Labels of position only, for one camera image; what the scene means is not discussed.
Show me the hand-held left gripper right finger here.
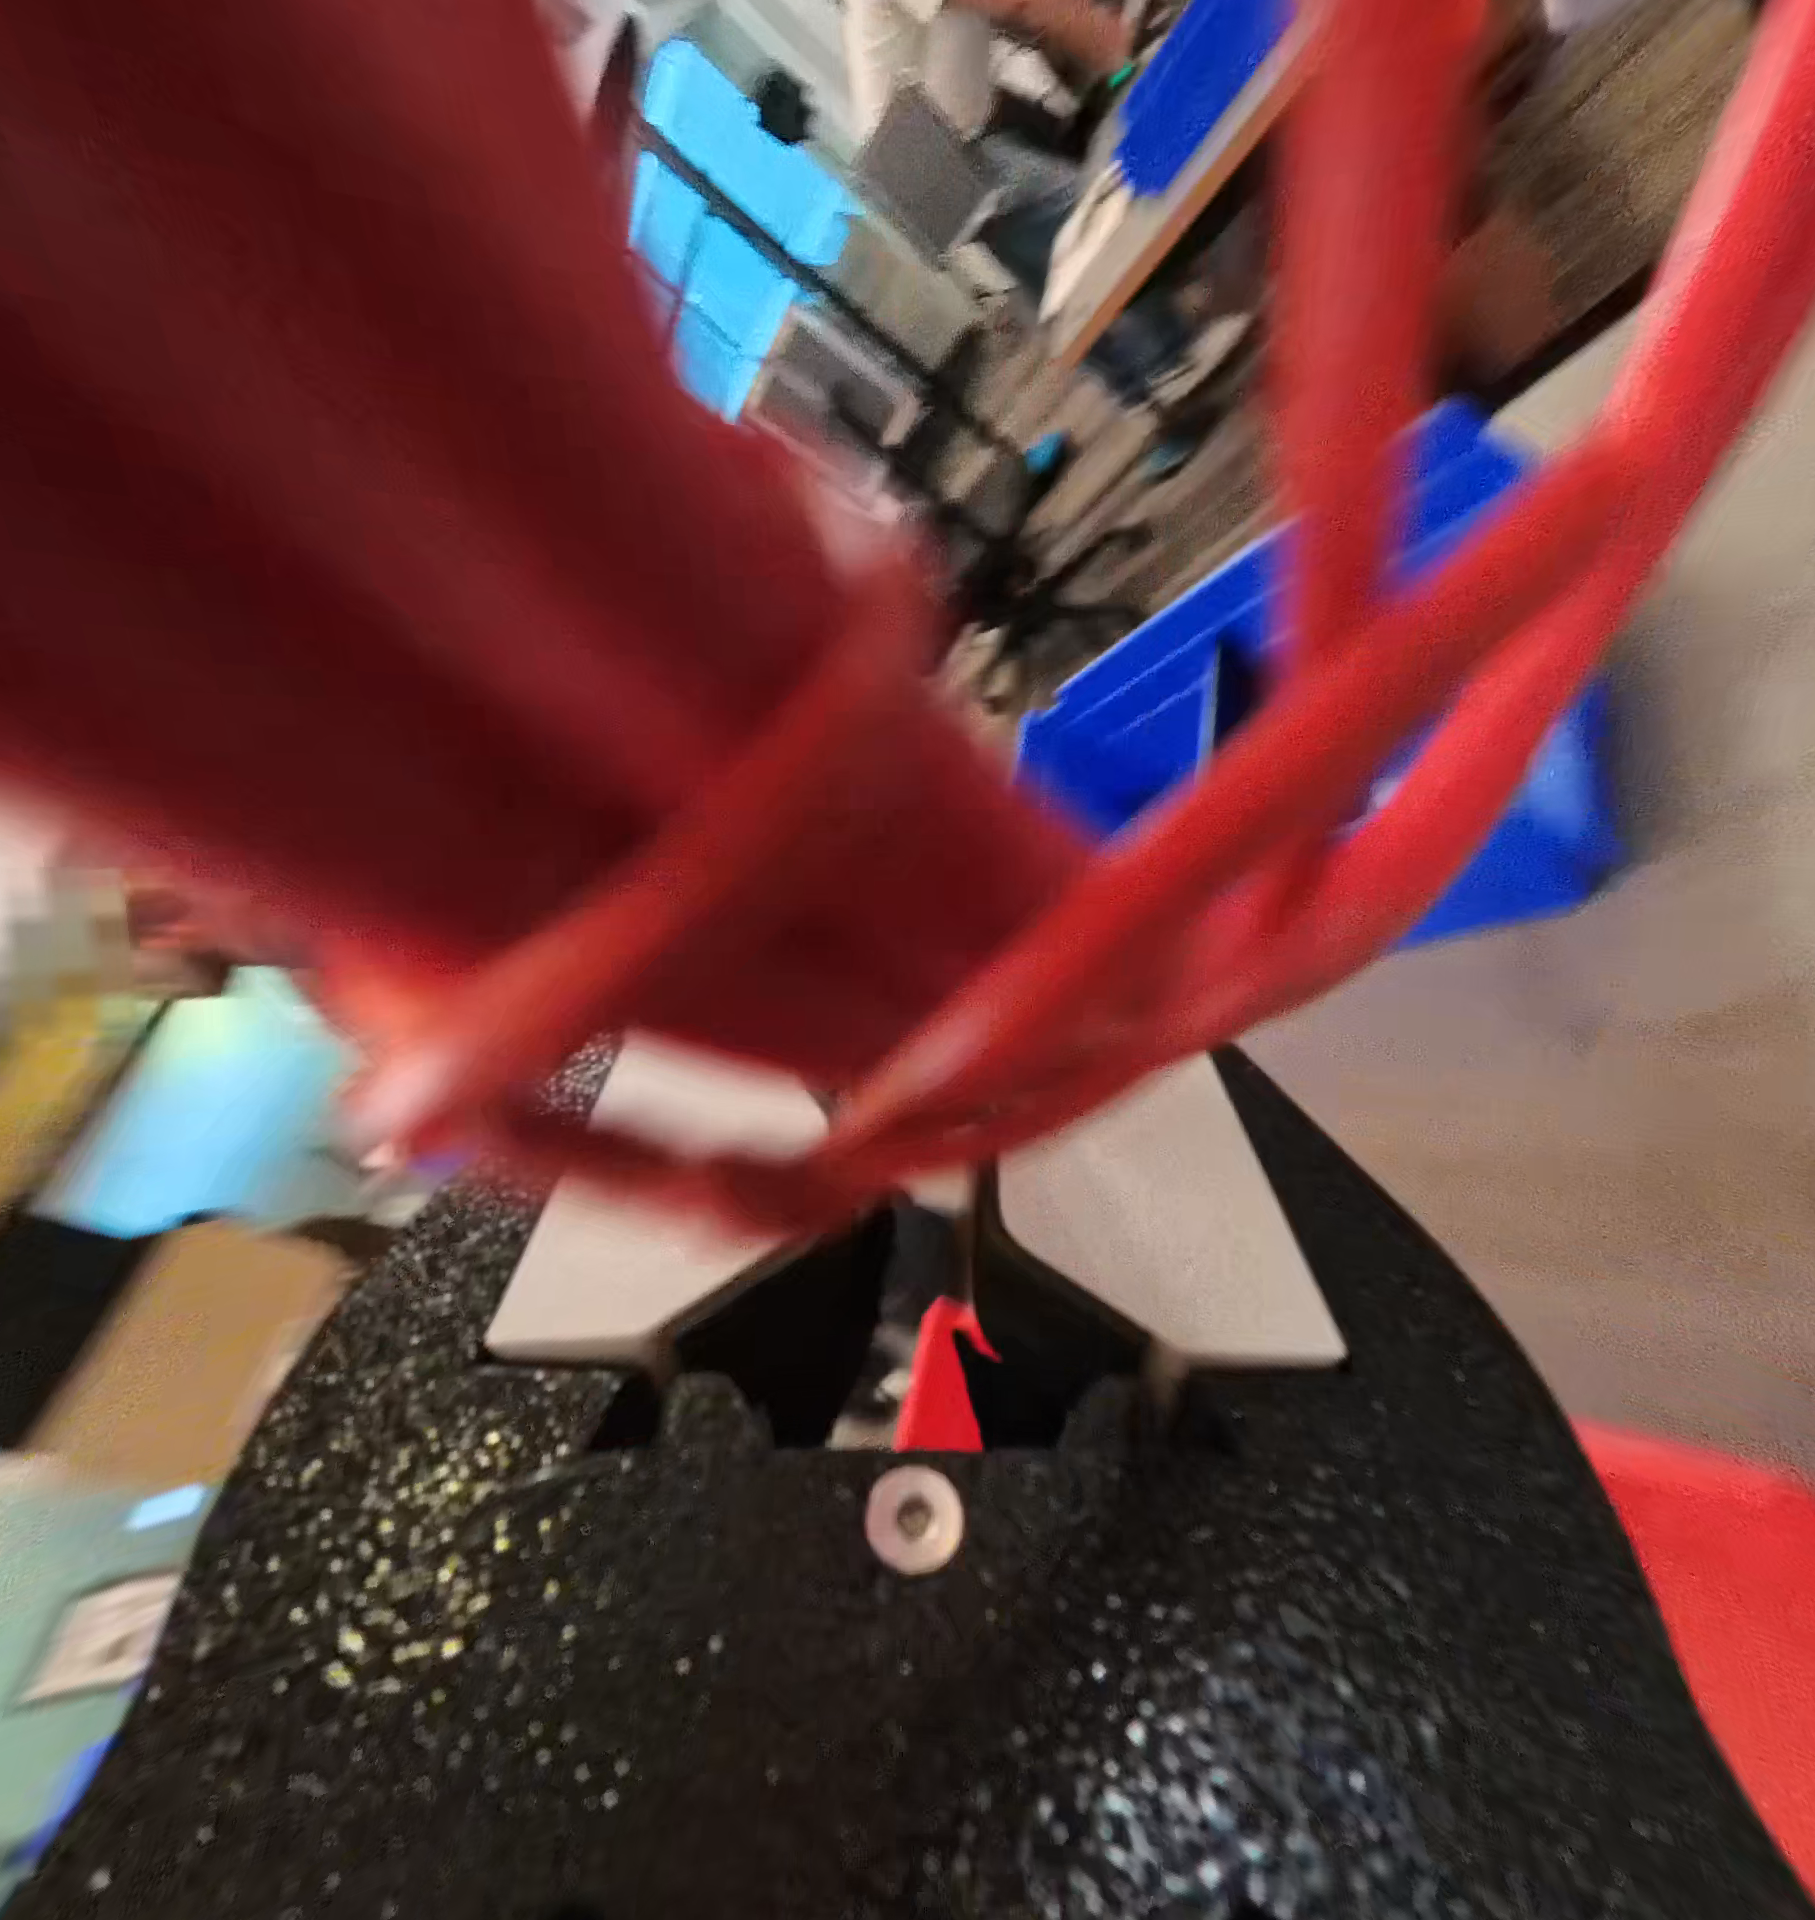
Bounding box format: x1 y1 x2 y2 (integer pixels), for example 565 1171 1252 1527
994 1050 1353 1415

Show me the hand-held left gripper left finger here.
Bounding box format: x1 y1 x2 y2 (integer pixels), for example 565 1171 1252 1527
483 1035 897 1379

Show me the red network cable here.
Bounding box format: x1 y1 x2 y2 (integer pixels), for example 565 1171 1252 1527
322 0 1815 1234

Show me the blue plastic bin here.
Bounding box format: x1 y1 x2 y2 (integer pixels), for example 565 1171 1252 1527
1013 394 1626 949

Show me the brown cardboard box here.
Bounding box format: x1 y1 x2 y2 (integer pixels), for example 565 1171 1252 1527
18 1215 361 1479

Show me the dark red cloth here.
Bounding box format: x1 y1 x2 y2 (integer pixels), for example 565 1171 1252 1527
0 0 1089 1081

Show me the window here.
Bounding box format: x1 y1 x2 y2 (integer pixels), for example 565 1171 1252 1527
626 38 867 424

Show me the blue board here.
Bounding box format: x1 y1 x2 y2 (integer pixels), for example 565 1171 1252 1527
1108 0 1308 200

